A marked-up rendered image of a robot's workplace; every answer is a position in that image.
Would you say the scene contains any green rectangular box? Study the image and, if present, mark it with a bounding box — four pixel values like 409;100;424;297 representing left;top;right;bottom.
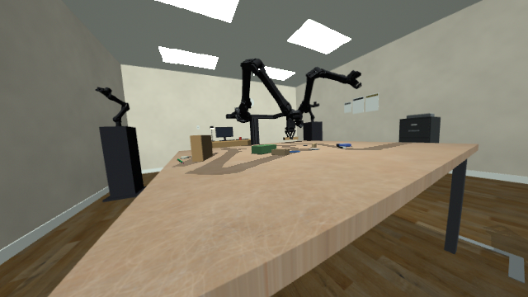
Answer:
252;144;276;154

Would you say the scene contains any brown wooden box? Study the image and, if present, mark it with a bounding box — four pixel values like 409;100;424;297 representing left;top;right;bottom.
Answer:
190;135;213;162

